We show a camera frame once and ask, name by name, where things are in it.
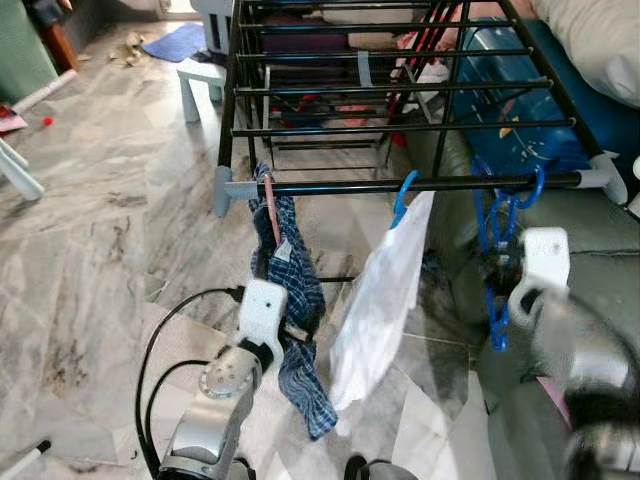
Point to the left robot leg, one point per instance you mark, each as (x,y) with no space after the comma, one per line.
(240,470)

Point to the robot leg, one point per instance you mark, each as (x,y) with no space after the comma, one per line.
(240,470)
(380,470)

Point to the black metal drying rack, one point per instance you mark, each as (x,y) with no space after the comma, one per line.
(350,185)

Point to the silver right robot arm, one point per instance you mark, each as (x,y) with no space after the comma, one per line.
(585,370)

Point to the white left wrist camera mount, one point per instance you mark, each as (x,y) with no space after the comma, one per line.
(262,310)

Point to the beige cushion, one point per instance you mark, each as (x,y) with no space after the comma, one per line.
(600,40)

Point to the right robot leg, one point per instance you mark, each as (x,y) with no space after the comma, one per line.
(380,470)

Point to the pink hanger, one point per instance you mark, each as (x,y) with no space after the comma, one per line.
(272,210)

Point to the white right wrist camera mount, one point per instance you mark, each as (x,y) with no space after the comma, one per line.
(545,260)

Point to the blue plaid garment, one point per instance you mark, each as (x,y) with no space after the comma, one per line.
(300,290)

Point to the white rolled tube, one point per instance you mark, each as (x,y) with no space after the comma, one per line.
(45,92)

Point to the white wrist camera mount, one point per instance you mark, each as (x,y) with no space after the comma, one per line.
(545,260)
(262,310)

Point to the dark green sofa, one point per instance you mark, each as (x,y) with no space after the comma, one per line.
(600,235)

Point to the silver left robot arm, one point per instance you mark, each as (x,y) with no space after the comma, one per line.
(215,400)

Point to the white garment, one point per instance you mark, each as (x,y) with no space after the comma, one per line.
(385,300)

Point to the blue floor mat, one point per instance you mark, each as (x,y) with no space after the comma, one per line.
(175,42)

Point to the blue plastic hanger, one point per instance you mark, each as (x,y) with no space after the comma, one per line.
(399,205)
(497,320)

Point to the blue patterned plastic cover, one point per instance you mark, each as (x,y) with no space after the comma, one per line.
(520,110)

